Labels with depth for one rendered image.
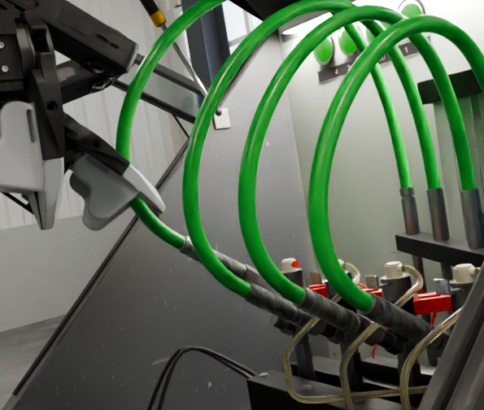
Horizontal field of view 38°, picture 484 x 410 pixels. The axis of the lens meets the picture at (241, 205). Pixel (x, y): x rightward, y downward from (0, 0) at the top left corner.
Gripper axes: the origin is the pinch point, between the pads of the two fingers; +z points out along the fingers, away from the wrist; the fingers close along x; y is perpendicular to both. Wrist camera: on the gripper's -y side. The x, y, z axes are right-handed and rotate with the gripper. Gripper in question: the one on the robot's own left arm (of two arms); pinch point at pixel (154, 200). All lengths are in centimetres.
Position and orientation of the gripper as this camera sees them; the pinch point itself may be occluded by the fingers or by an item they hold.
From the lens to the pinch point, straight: 68.7
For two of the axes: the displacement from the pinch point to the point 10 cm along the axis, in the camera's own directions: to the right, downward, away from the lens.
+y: -5.0, 7.9, -3.6
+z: 8.1, 5.8, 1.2
